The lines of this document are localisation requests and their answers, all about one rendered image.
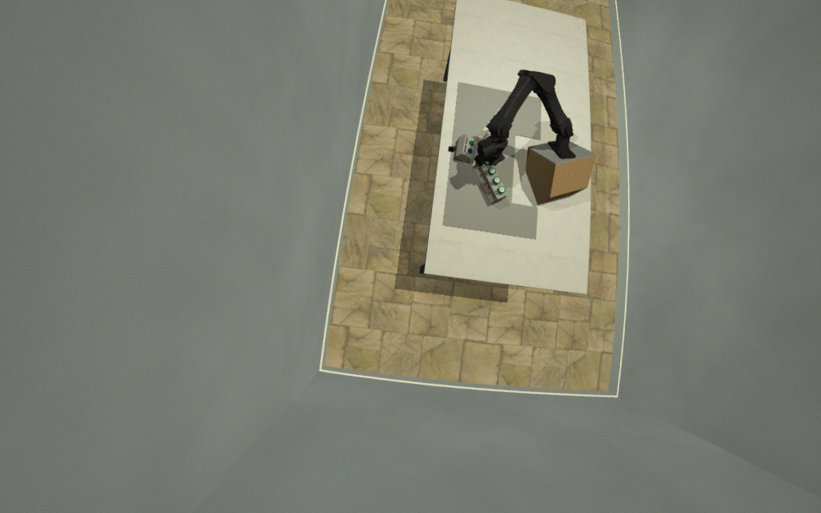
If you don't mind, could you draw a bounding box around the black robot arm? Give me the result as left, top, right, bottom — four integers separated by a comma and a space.
474, 69, 576, 167

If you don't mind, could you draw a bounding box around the grey sloping control panel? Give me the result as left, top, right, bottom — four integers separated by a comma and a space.
448, 134, 475, 163

